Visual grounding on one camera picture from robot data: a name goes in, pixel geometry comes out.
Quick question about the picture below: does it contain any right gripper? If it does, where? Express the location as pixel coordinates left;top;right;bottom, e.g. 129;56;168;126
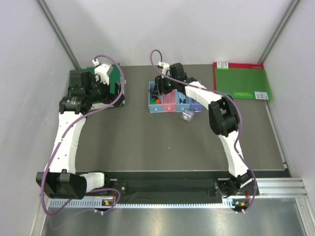
153;74;178;97

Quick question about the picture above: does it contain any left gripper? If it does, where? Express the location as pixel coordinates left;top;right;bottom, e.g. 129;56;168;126
86;73;125;107

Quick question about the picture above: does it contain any pink drawer bin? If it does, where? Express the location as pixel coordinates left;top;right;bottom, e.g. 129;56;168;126
162;90;177;112

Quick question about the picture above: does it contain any light blue end drawer bin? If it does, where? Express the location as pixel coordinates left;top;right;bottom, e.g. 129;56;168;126
148;82;163;113

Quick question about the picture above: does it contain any clear jar of paper clips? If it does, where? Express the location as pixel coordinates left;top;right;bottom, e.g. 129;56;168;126
181;110;195;122

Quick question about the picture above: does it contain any green transparent folder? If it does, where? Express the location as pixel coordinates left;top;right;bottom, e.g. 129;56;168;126
215;68;273;100

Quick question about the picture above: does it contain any purple drawer bin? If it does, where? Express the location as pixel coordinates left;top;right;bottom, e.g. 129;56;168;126
189;97;204;113

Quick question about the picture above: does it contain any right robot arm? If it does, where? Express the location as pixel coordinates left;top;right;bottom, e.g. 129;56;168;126
154;61;252;197

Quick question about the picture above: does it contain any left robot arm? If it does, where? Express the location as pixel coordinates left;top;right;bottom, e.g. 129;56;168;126
35;69;124;199

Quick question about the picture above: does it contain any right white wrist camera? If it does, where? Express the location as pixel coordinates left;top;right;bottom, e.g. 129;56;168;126
157;61;170;75

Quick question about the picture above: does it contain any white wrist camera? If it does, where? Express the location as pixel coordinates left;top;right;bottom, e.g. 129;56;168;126
157;61;170;75
92;59;113;85

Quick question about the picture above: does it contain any green ring binder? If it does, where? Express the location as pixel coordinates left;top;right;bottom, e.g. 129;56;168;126
67;63;126;111

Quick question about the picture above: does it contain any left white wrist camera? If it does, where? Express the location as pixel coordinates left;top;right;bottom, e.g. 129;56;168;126
92;59;113;85

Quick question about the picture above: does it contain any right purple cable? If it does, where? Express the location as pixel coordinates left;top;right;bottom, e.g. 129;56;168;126
150;49;258;215

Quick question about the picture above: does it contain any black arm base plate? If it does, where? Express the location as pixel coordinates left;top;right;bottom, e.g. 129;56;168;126
91;171;259;204

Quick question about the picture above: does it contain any slotted cable duct rail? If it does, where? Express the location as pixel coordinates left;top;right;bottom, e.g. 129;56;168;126
65;196;240;209

